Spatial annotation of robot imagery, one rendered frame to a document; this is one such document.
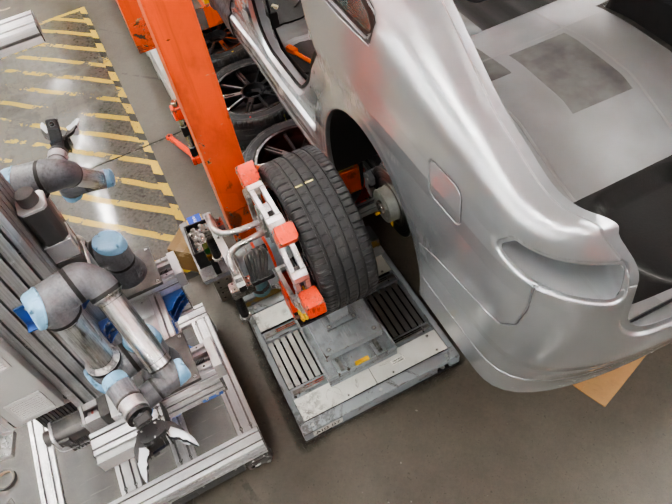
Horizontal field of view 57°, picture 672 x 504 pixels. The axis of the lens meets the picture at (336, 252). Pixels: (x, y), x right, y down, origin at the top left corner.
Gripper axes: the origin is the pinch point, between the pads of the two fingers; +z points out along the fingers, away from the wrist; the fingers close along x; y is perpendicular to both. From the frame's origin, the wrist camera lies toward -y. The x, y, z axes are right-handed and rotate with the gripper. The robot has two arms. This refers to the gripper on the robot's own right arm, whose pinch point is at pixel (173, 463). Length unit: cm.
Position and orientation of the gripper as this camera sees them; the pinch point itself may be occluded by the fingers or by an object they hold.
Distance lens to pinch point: 171.8
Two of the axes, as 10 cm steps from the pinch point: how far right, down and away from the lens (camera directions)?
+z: 6.5, 5.4, -5.3
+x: -7.6, 4.8, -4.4
